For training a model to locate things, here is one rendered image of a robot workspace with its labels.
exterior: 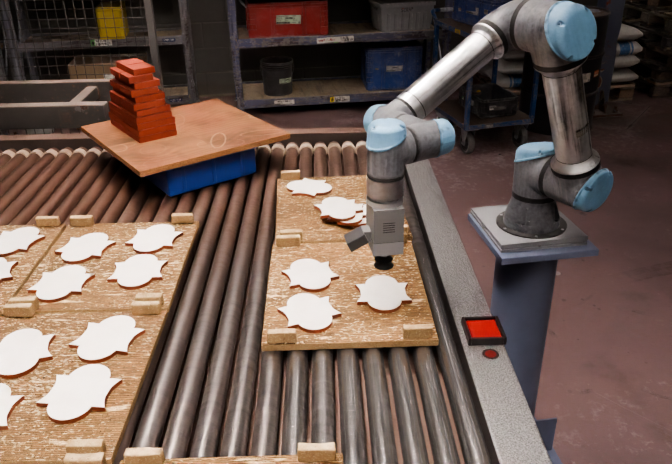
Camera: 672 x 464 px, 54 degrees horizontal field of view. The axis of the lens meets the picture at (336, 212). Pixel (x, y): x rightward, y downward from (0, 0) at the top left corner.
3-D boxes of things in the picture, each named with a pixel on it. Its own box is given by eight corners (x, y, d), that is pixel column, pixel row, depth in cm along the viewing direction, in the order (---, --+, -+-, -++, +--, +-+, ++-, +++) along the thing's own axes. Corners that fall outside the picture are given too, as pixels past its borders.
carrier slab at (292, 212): (390, 178, 207) (390, 173, 206) (412, 241, 170) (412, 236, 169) (277, 183, 205) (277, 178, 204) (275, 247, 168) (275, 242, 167)
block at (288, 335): (297, 338, 132) (297, 327, 131) (297, 343, 130) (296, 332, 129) (267, 339, 132) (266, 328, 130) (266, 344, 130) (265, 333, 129)
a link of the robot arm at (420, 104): (503, -17, 155) (350, 110, 145) (539, -14, 147) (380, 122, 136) (516, 25, 162) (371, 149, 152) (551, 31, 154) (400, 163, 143)
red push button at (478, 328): (494, 324, 138) (494, 319, 138) (501, 342, 133) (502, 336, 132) (465, 325, 138) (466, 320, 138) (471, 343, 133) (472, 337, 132)
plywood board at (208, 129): (216, 103, 247) (215, 98, 246) (290, 138, 211) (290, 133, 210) (81, 131, 220) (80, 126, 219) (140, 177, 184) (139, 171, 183)
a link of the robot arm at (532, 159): (533, 178, 187) (537, 133, 182) (571, 194, 177) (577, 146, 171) (502, 188, 182) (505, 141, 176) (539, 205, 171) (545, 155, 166)
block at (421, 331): (431, 334, 132) (432, 322, 131) (432, 339, 131) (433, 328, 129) (401, 335, 132) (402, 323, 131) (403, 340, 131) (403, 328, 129)
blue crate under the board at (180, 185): (213, 146, 234) (211, 119, 230) (259, 173, 212) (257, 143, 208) (129, 167, 218) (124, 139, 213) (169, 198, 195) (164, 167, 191)
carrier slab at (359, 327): (410, 245, 168) (411, 239, 167) (438, 346, 131) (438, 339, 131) (272, 249, 167) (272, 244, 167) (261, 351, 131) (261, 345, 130)
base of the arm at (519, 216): (544, 209, 192) (547, 177, 188) (569, 232, 178) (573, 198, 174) (494, 214, 190) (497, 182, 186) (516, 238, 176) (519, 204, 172)
